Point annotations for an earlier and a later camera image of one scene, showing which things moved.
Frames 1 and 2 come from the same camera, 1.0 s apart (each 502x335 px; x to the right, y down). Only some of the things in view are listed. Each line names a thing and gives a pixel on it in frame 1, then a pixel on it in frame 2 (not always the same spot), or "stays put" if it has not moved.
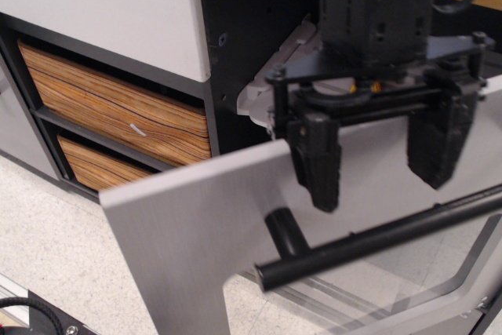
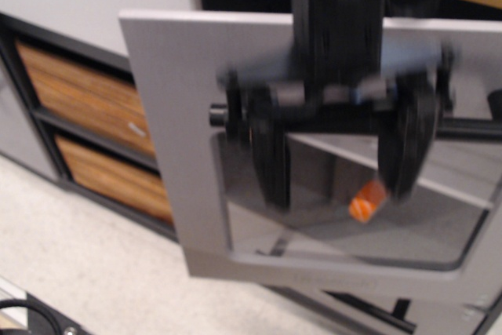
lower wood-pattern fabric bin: [96, 170] stays put
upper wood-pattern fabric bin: [162, 127] stays put
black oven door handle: [294, 257] → [352, 120]
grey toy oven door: [181, 237] → [340, 228]
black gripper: [378, 52] → [328, 90]
